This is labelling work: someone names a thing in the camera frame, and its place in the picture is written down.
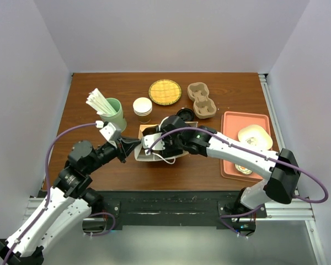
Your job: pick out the floral patterned small dish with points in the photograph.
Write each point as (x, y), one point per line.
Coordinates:
(243, 170)

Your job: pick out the stack of black lids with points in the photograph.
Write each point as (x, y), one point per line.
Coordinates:
(186, 114)

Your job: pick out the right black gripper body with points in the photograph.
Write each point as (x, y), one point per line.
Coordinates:
(173, 146)

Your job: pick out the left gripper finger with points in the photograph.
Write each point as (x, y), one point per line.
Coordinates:
(128, 148)
(129, 140)

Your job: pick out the cardboard cup carrier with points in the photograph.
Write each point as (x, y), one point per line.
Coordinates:
(203, 106)

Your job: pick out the white square bowl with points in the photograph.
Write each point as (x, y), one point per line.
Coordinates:
(255, 135)

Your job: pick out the brown paper bag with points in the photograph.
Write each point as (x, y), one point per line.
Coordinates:
(148, 134)

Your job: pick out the yellow woven coaster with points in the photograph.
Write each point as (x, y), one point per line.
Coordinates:
(164, 92)

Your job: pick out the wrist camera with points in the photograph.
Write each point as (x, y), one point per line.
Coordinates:
(149, 143)
(109, 131)

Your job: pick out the aluminium frame rail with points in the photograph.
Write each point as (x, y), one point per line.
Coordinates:
(297, 211)

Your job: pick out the white wrapped straws bundle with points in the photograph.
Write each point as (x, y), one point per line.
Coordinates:
(99, 103)

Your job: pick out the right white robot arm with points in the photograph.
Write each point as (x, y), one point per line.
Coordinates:
(278, 170)

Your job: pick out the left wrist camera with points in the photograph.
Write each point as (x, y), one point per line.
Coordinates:
(109, 131)

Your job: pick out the green straw holder cup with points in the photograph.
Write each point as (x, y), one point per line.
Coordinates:
(118, 118)

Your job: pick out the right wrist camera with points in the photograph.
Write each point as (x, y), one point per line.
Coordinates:
(149, 143)

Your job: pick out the pink plastic tray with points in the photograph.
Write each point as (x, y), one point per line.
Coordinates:
(232, 123)

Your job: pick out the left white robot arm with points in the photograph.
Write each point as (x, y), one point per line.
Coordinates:
(68, 201)

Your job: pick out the stack of paper cups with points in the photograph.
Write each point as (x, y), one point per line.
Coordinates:
(142, 107)

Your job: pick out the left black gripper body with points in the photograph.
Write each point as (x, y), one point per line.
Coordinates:
(105, 153)

